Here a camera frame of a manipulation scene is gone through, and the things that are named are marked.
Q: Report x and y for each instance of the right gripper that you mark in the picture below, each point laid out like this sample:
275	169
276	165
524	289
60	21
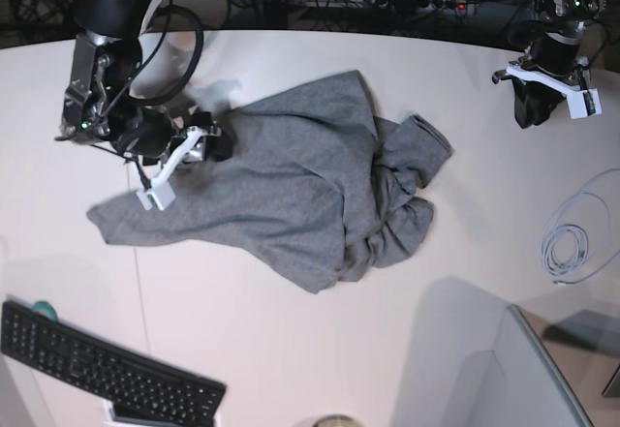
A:
154	135

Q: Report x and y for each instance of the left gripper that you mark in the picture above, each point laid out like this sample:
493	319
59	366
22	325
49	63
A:
533	102

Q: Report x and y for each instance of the grey t-shirt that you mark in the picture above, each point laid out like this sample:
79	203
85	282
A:
318	187

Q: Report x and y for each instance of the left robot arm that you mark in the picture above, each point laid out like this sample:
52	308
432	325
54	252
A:
551	70

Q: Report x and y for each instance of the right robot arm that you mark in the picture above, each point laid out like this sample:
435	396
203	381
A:
98	104

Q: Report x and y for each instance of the green tape roll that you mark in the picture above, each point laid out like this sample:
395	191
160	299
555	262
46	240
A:
45	309

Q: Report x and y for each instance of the black computer keyboard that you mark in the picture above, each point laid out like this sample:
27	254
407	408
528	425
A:
130	380

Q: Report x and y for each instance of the round tan object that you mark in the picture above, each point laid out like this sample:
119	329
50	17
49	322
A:
336	420

